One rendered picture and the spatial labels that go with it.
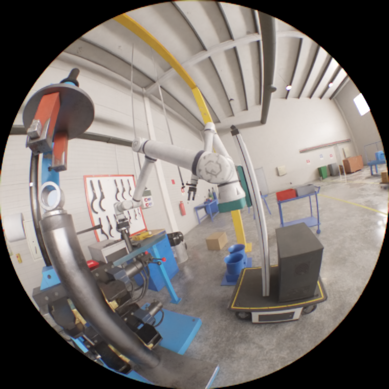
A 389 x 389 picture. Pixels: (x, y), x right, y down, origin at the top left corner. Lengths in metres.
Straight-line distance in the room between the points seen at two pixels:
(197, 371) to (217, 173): 1.43
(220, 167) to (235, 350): 1.51
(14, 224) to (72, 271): 1.06
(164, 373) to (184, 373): 0.16
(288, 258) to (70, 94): 1.66
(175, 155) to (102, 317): 1.03
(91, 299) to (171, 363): 0.88
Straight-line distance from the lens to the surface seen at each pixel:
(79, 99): 0.94
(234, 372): 1.42
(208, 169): 0.63
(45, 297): 1.07
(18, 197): 2.96
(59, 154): 1.08
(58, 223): 0.73
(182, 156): 0.73
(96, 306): 0.84
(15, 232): 1.67
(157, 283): 2.36
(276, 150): 11.28
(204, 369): 1.31
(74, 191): 2.96
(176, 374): 1.36
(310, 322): 1.62
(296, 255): 1.00
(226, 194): 0.80
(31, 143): 0.73
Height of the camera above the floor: 1.40
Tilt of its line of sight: level
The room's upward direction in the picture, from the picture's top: 15 degrees counter-clockwise
